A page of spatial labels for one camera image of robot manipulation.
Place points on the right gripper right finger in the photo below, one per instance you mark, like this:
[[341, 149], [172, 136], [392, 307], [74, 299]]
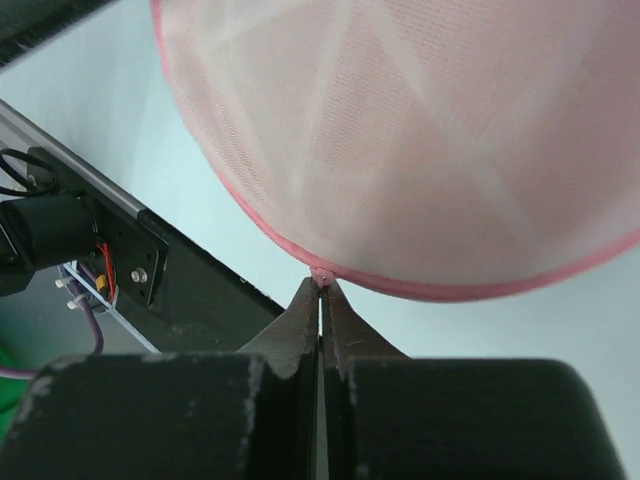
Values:
[[389, 416]]

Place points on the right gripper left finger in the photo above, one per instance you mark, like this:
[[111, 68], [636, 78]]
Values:
[[248, 414]]

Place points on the white cable duct strip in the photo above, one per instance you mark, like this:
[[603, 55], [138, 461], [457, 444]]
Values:
[[78, 272]]

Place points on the pink mesh laundry bag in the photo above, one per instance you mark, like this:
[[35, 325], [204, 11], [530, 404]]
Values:
[[432, 150]]

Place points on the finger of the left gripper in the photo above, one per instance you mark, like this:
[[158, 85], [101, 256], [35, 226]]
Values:
[[25, 25]]

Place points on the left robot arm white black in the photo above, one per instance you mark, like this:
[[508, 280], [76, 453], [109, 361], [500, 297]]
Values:
[[45, 218]]

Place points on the aluminium frame rail front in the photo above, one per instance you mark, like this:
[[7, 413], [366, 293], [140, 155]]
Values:
[[20, 132]]

